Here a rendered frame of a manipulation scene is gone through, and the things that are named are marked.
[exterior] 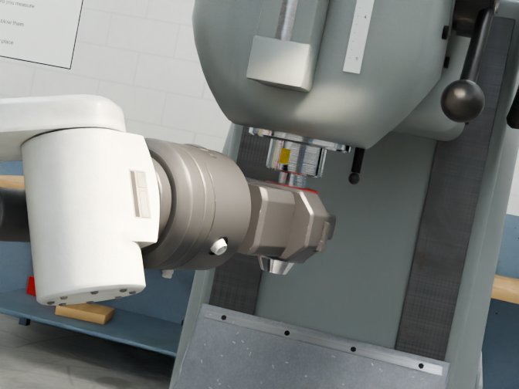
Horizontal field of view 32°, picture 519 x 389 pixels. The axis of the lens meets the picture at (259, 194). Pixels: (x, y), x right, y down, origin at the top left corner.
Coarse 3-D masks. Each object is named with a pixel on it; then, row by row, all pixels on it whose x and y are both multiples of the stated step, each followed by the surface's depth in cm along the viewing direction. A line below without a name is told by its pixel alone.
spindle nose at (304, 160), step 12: (276, 144) 72; (288, 144) 72; (300, 144) 71; (276, 156) 72; (300, 156) 71; (312, 156) 72; (324, 156) 73; (276, 168) 72; (288, 168) 72; (300, 168) 72; (312, 168) 72
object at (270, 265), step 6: (258, 258) 74; (264, 258) 73; (264, 264) 73; (270, 264) 73; (276, 264) 73; (282, 264) 73; (288, 264) 73; (294, 264) 74; (264, 270) 74; (270, 270) 73; (276, 270) 73; (282, 270) 73; (288, 270) 74
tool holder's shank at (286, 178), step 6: (282, 174) 73; (288, 174) 73; (294, 174) 73; (300, 174) 72; (282, 180) 73; (288, 180) 73; (294, 180) 73; (300, 180) 73; (306, 180) 74; (294, 186) 73; (300, 186) 73
